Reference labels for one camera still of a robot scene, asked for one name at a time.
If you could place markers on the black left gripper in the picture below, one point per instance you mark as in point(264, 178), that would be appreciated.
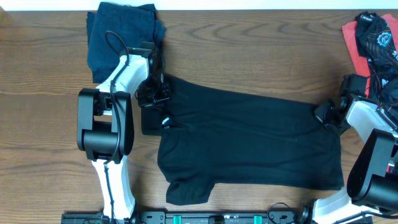
point(154, 94)

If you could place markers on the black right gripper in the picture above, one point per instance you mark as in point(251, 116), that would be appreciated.
point(325, 112)

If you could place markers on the black patterned jersey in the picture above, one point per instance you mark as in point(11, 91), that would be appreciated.
point(375, 42)

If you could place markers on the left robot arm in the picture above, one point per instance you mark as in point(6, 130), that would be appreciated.
point(105, 127)

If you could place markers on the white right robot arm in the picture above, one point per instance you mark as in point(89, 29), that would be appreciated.
point(371, 189)

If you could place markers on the red garment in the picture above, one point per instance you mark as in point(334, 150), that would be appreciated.
point(360, 63)

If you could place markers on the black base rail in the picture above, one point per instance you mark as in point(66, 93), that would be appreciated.
point(278, 217)

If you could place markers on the plain black t-shirt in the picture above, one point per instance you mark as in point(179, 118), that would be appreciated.
point(210, 136)

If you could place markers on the folded dark blue garment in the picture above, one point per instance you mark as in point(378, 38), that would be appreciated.
point(114, 26)

